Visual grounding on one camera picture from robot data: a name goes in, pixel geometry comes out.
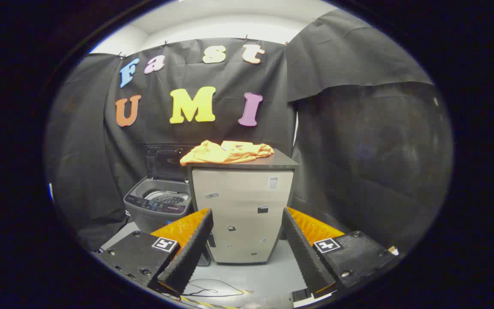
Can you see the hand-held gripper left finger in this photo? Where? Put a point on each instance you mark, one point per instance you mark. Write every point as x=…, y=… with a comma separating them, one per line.
x=191, y=253

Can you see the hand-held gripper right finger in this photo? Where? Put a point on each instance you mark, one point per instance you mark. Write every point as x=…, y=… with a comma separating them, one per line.
x=305, y=257

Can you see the grey washing machine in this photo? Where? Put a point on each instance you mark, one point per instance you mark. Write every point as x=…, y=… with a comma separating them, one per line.
x=157, y=211

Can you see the orange polo shirt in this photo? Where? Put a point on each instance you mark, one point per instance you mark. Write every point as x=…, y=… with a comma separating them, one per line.
x=217, y=154

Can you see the grey cabinet with dark top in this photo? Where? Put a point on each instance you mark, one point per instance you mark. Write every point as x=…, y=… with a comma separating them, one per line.
x=242, y=206

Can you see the black backdrop cloth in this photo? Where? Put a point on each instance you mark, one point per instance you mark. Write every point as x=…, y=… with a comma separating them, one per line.
x=358, y=150

